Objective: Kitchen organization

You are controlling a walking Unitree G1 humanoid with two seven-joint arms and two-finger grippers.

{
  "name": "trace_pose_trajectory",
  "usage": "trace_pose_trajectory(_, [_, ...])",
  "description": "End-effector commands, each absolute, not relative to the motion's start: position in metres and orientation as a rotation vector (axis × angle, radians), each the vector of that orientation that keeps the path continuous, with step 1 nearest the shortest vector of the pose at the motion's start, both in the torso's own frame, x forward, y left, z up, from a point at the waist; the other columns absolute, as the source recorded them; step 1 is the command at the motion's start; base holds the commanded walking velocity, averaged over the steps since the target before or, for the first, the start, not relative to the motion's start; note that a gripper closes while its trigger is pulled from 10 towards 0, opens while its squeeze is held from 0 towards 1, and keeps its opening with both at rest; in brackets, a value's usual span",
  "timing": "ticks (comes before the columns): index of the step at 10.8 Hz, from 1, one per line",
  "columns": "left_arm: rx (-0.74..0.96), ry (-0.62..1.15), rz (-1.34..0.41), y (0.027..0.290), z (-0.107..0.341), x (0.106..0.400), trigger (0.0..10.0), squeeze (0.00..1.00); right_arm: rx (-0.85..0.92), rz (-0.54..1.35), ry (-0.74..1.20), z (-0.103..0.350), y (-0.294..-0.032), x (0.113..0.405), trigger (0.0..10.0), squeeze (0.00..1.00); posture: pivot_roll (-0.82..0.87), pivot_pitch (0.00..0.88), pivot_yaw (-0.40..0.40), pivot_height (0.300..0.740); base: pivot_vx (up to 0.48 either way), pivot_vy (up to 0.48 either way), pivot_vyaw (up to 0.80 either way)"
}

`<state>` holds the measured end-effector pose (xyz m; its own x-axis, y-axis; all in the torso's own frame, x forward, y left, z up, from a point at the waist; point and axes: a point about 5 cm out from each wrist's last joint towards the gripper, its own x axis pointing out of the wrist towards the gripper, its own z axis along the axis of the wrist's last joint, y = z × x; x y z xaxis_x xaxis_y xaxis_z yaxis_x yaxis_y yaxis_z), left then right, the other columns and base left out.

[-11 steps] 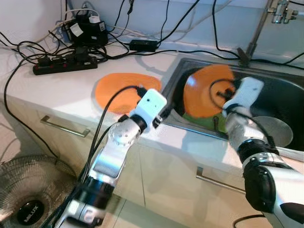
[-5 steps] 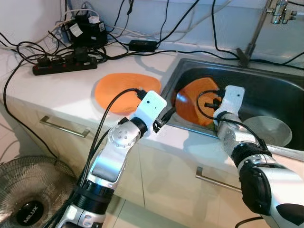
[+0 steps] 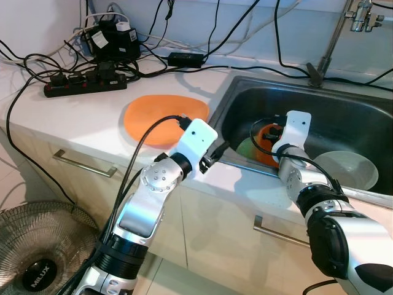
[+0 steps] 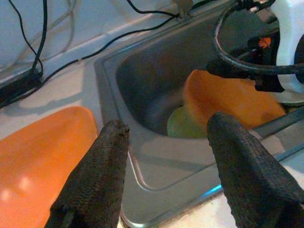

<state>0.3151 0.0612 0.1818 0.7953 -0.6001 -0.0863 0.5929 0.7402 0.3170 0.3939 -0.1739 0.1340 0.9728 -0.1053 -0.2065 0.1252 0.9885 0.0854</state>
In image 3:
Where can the orange plastic bowl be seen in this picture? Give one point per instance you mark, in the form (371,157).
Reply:
(264,157)

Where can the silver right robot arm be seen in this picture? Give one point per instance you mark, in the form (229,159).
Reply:
(347,236)

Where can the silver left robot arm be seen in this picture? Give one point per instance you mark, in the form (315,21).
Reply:
(153,187)

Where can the white kitchen cabinet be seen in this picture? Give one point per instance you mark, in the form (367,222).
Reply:
(215,230)

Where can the green plate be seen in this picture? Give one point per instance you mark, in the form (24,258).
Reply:
(245,148)

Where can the orange plastic plate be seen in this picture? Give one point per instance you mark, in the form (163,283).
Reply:
(153,114)

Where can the metal faucet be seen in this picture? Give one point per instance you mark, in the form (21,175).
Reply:
(316,75)

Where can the stainless steel sink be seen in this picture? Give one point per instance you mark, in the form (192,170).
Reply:
(350,117)

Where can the white bowl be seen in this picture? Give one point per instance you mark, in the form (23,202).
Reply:
(347,172)

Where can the black power adapter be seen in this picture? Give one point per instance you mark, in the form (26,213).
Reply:
(186,59)

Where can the black power strip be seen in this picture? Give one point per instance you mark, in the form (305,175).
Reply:
(83,85)

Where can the black charger with labels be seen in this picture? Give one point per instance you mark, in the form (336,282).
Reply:
(113,40)

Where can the metal cage floor fan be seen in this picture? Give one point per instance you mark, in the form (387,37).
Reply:
(37,246)

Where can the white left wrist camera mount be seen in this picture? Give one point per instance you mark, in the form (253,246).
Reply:
(196,141)

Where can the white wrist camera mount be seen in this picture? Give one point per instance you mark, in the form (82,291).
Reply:
(196,141)
(298,126)

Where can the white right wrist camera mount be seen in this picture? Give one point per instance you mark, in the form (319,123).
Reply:
(298,126)

